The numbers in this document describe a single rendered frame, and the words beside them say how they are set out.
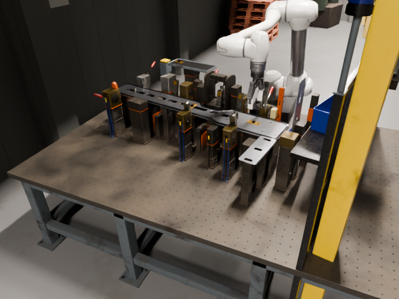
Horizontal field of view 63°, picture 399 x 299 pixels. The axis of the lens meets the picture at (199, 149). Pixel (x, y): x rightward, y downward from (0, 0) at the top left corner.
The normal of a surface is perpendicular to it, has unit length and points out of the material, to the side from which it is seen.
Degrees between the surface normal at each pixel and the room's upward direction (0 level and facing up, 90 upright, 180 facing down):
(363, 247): 0
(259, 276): 90
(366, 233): 0
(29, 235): 0
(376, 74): 90
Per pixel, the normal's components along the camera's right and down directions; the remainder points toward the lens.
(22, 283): -0.02, -0.84
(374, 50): -0.55, 0.46
